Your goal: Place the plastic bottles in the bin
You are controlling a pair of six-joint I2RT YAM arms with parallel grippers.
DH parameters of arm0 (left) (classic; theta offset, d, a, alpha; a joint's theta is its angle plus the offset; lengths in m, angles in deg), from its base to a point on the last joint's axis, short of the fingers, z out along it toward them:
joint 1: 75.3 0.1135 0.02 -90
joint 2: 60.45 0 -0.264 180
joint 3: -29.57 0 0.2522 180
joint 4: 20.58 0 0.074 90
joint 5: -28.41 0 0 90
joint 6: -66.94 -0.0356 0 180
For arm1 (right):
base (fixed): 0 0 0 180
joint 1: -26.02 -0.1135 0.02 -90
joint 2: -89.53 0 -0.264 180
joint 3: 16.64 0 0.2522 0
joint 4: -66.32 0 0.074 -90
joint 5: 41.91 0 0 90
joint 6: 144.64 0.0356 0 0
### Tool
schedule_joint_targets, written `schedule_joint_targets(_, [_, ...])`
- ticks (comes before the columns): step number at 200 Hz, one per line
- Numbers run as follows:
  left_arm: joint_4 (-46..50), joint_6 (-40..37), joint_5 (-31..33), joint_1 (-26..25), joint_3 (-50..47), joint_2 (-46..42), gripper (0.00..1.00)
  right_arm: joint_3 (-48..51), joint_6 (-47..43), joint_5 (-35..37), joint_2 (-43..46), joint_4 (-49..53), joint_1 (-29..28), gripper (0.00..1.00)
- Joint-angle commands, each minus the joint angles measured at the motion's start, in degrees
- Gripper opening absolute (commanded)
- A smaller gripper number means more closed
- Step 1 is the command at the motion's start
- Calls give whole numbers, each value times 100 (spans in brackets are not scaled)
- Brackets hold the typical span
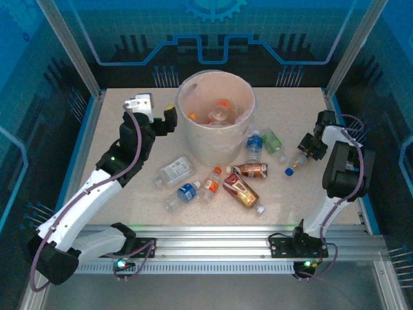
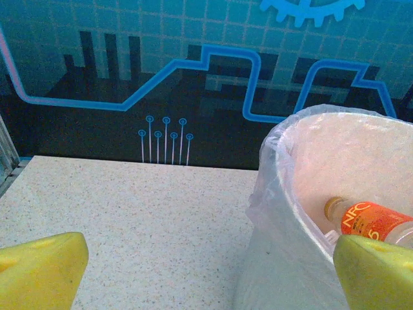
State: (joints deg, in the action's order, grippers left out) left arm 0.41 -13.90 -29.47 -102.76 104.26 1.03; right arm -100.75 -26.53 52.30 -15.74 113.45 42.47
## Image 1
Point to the aluminium mounting rail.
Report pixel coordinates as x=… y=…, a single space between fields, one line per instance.
x=209 y=242

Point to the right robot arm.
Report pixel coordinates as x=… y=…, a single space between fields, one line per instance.
x=345 y=171

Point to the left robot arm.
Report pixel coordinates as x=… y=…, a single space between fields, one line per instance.
x=80 y=200

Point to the green label clear bottle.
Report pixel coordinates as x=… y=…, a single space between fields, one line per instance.
x=272 y=142

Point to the small LED circuit board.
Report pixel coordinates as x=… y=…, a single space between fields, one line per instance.
x=306 y=264
x=122 y=263

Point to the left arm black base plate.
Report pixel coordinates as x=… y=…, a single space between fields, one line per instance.
x=145 y=247

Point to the blue label white cap bottle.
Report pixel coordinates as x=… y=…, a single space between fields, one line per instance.
x=187 y=191

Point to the blue cap cola bottle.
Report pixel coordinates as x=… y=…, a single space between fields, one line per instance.
x=298 y=161

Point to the clear unlabelled plastic bottle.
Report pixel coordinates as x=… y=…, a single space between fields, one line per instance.
x=238 y=113
x=219 y=113

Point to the red gold label tea bottle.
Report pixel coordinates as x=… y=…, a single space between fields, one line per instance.
x=240 y=189

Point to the clear white label bottle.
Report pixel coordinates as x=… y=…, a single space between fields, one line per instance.
x=177 y=168

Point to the aluminium frame post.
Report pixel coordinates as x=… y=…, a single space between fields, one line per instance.
x=77 y=55
x=350 y=53

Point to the grey metal base panel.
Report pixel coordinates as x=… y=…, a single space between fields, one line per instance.
x=209 y=290

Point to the small orange cap bottle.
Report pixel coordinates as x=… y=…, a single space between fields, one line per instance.
x=210 y=185

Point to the orange label yellow cap bottle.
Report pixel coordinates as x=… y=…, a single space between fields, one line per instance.
x=192 y=115

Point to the blue label Pocari bottle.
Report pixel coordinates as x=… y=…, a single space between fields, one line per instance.
x=255 y=142

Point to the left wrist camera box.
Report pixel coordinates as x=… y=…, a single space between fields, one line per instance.
x=140 y=103

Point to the white plastic waste bin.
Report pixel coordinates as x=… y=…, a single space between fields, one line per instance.
x=209 y=145

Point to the aluminium table side rail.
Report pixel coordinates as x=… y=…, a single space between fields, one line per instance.
x=328 y=100
x=93 y=116

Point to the white bin with plastic liner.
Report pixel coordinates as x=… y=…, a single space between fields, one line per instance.
x=206 y=87

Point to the brown label coffee bottle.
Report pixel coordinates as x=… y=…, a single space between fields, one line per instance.
x=251 y=169

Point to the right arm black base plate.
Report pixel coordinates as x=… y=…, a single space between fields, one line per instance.
x=280 y=247

